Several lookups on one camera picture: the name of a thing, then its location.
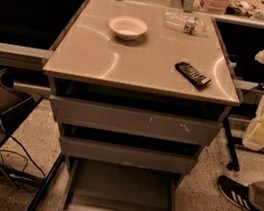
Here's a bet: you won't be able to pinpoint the grey drawer cabinet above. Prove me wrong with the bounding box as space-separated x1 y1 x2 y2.
24 0 257 196

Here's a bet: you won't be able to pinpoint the grey middle drawer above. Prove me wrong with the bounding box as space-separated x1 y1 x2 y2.
59 136 197 174

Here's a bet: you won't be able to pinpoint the grey drawer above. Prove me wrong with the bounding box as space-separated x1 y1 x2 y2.
58 158 176 211
59 136 197 174
50 96 222 146

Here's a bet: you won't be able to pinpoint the grey top drawer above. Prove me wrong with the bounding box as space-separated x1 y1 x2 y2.
50 96 222 146

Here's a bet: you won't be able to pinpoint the grey bottom drawer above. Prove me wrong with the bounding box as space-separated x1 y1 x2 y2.
58 158 176 211

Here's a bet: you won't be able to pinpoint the black remote control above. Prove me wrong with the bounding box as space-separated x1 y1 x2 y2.
174 62 211 88

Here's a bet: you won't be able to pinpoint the white paper bowl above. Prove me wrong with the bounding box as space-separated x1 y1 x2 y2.
109 15 148 41

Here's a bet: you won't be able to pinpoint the clear plastic water bottle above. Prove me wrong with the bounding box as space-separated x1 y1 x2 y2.
164 10 210 36

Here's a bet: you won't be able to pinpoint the black table leg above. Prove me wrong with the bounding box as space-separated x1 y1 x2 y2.
222 118 240 172

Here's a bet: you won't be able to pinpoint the pink stacked plastic containers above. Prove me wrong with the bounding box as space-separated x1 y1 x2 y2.
199 0 231 15

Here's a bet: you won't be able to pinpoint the black sneaker white stripes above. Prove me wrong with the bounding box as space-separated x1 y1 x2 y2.
217 175 261 211

